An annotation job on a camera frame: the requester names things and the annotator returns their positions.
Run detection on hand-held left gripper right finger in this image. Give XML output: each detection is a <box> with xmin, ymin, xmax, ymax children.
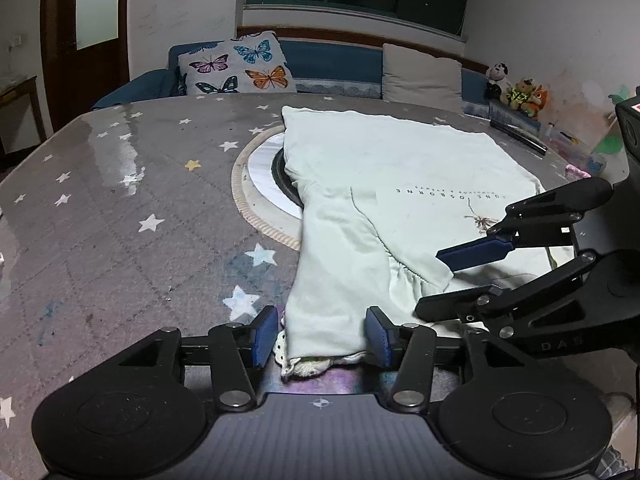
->
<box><xmin>365</xmin><ymin>306</ymin><xmax>526</xmax><ymax>408</ymax></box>

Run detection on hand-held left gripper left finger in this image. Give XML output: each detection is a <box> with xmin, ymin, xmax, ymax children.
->
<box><xmin>117</xmin><ymin>305</ymin><xmax>279</xmax><ymax>408</ymax></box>

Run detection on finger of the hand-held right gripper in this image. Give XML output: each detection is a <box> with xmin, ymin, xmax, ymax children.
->
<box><xmin>415</xmin><ymin>251</ymin><xmax>599</xmax><ymax>339</ymax></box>
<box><xmin>436</xmin><ymin>177</ymin><xmax>613</xmax><ymax>273</ymax></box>

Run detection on light green garment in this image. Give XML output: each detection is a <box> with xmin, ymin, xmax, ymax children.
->
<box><xmin>272</xmin><ymin>105</ymin><xmax>576</xmax><ymax>380</ymax></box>

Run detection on black remote control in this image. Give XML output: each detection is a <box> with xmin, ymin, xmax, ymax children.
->
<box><xmin>490</xmin><ymin>119</ymin><xmax>548</xmax><ymax>155</ymax></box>

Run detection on clear plastic toy box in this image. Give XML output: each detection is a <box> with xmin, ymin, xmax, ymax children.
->
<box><xmin>542</xmin><ymin>122</ymin><xmax>608</xmax><ymax>173</ymax></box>

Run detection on round built-in cooktop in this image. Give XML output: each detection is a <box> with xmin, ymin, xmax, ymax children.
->
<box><xmin>231</xmin><ymin>125</ymin><xmax>306</xmax><ymax>253</ymax></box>

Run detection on orange fox plush toy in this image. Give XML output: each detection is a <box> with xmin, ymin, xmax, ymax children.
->
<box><xmin>525</xmin><ymin>85</ymin><xmax>550</xmax><ymax>121</ymax></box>

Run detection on bear plush toy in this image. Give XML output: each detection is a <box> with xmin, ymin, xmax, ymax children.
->
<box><xmin>506</xmin><ymin>78</ymin><xmax>536</xmax><ymax>111</ymax></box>

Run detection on panda plush toy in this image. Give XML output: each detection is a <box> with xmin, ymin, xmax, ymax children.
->
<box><xmin>484</xmin><ymin>62</ymin><xmax>511</xmax><ymax>101</ymax></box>

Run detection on grey pillow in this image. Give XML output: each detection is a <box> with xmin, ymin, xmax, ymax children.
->
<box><xmin>382</xmin><ymin>43</ymin><xmax>465</xmax><ymax>113</ymax></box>

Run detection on blue sofa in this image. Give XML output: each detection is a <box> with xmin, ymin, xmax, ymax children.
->
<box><xmin>91</xmin><ymin>40</ymin><xmax>551</xmax><ymax>136</ymax></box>

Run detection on butterfly print pillow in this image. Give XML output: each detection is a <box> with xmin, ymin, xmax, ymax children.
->
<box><xmin>178</xmin><ymin>31</ymin><xmax>297</xmax><ymax>96</ymax></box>

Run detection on wooden side table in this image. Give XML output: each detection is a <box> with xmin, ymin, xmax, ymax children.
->
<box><xmin>0</xmin><ymin>76</ymin><xmax>48</xmax><ymax>171</ymax></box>

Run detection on brown wooden door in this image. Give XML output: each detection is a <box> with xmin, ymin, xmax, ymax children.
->
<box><xmin>40</xmin><ymin>0</ymin><xmax>132</xmax><ymax>133</ymax></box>

